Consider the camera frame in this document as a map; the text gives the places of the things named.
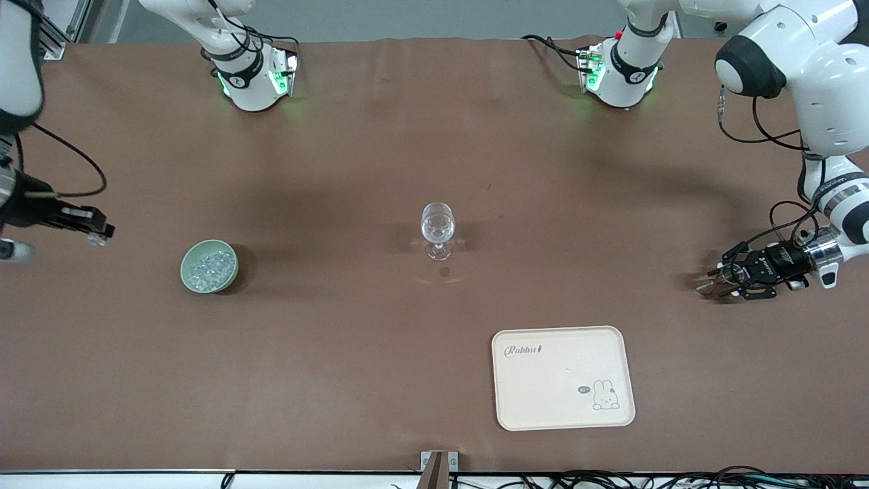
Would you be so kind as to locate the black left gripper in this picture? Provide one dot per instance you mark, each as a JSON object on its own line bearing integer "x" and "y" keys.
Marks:
{"x": 778, "y": 261}

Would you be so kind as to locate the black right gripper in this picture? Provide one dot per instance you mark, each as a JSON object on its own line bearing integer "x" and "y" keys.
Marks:
{"x": 32, "y": 210}

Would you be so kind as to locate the single clear ice cube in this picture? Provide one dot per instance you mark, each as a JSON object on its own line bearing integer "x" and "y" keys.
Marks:
{"x": 98, "y": 239}

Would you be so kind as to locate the steel double jigger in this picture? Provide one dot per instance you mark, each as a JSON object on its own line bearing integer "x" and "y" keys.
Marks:
{"x": 705, "y": 288}

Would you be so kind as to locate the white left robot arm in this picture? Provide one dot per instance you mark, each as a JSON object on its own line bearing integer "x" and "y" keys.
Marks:
{"x": 828, "y": 88}

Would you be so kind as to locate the clear ice cube pile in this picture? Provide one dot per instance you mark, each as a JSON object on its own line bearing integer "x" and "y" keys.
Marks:
{"x": 212, "y": 269}

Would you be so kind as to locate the clear wine glass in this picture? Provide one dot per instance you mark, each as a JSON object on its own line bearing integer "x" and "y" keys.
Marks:
{"x": 438, "y": 227}

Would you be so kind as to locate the pale green bowl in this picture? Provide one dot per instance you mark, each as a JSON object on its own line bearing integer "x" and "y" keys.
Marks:
{"x": 189, "y": 280}

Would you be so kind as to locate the cream rabbit print tray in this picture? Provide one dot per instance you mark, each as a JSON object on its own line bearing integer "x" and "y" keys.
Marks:
{"x": 543, "y": 387}

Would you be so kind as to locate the brown table mat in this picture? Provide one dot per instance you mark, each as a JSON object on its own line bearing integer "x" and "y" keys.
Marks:
{"x": 339, "y": 170}

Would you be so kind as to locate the aluminium frame profile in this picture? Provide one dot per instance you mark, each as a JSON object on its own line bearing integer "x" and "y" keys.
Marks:
{"x": 58, "y": 49}

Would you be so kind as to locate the silver mount bracket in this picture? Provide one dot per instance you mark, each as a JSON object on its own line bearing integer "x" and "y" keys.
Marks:
{"x": 426, "y": 459}

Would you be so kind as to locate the dark mount post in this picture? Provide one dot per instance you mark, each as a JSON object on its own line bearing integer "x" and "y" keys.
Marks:
{"x": 434, "y": 477}

